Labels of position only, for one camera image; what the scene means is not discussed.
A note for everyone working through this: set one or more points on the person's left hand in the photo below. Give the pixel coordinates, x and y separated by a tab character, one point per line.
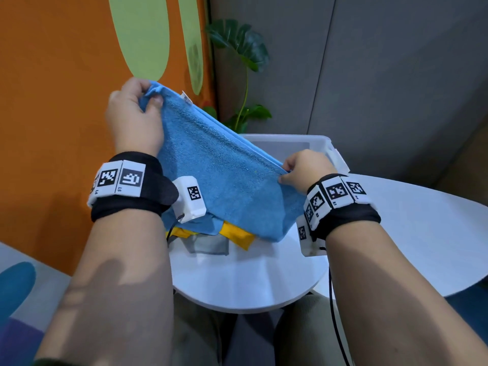
133	121

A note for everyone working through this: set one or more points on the person's right hand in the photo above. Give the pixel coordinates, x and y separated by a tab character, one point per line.
309	169

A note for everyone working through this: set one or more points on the clear plastic storage box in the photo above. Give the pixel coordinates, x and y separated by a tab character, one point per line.
320	141

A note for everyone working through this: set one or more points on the yellow towel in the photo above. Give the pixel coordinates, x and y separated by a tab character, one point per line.
238	236

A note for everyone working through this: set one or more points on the grey towel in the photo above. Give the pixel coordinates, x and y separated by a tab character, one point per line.
209	245

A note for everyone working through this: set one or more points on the person's right forearm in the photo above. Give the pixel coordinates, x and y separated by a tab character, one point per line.
392	301

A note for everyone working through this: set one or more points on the person's left forearm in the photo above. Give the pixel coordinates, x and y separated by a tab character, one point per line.
114	293

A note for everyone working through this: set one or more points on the person's right leg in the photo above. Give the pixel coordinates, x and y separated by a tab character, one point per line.
305	339

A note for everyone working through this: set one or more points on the person's leg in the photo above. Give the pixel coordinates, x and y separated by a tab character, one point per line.
198	339
305	339

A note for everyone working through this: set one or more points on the person's left leg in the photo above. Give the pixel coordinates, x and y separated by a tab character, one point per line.
198	339

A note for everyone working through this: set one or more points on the black right wristband with markers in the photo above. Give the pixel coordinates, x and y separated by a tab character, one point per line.
350	221

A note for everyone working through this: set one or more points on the black wristband with markers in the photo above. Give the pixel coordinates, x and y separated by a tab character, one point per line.
350	221
129	205

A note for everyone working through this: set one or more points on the black left wristband with markers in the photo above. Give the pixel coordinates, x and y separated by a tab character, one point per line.
129	205

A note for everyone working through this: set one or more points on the green leafy plant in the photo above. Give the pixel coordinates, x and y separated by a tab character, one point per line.
240	41

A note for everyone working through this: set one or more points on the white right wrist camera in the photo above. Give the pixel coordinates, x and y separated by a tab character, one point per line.
310	247

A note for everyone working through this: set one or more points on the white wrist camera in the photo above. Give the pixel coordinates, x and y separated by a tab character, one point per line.
188	210
310	247

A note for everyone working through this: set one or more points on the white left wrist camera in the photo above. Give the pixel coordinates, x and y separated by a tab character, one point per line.
188	210

